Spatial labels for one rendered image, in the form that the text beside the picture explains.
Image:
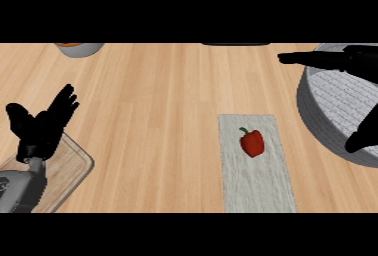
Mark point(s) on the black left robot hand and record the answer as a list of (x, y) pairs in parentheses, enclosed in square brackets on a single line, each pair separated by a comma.
[(41, 128)]

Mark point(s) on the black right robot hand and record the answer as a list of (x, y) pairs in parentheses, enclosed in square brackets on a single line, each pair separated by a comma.
[(359, 60)]

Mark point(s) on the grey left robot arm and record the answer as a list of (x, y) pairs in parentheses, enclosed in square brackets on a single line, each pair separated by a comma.
[(19, 190)]

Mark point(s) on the grey wicker basket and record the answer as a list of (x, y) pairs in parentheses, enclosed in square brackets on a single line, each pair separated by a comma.
[(340, 100)]

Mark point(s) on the red bell pepper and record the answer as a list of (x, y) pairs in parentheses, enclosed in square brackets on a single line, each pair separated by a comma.
[(253, 142)]

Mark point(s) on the pale grey placemat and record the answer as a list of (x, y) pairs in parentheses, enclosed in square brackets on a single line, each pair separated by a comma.
[(256, 180)]

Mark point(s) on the clear glass tray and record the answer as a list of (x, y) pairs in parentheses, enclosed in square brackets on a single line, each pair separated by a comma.
[(67, 166)]

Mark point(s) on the grey bowl with orange contents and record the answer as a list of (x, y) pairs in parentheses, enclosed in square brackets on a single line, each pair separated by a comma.
[(78, 49)]

